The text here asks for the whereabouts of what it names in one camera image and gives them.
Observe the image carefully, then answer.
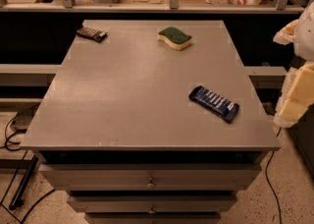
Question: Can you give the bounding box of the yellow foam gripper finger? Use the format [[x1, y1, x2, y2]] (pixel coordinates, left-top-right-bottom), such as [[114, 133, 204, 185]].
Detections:
[[274, 62, 314, 128], [273, 20, 298, 45]]

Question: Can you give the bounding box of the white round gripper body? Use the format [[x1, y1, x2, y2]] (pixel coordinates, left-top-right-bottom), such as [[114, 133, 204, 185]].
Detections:
[[294, 2, 314, 60]]

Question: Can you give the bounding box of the brown chocolate rxbar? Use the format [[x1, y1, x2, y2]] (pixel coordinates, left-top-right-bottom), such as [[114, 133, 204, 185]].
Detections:
[[77, 27, 107, 42]]

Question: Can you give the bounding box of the blue snack bar wrapper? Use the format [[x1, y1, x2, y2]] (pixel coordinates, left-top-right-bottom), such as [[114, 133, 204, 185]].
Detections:
[[188, 85, 239, 123]]

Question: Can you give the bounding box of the green yellow sponge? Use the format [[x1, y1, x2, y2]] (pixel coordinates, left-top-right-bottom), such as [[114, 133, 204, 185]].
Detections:
[[157, 27, 192, 51]]

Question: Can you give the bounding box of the top drawer knob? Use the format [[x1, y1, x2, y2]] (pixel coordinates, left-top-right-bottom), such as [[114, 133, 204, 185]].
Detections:
[[146, 177, 156, 189]]

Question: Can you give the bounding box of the drawer knob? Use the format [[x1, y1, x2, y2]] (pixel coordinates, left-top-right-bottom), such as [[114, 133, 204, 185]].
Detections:
[[147, 204, 156, 214], [146, 177, 156, 189]]

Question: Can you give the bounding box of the grey drawer cabinet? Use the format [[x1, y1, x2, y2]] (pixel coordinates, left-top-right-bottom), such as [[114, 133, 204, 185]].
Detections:
[[22, 21, 280, 224]]

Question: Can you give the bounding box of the grey power adapter box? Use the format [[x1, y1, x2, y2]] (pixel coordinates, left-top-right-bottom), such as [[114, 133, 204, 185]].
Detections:
[[10, 105, 38, 132]]

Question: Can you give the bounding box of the black stand leg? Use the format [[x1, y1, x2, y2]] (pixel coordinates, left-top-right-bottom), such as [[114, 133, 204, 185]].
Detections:
[[9, 156, 38, 210]]

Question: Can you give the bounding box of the black floor cable right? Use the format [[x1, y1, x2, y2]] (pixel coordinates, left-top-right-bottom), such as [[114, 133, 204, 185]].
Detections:
[[264, 126, 284, 224]]

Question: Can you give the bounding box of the black floor cables left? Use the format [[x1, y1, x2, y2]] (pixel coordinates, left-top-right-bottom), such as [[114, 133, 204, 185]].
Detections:
[[0, 103, 57, 224]]

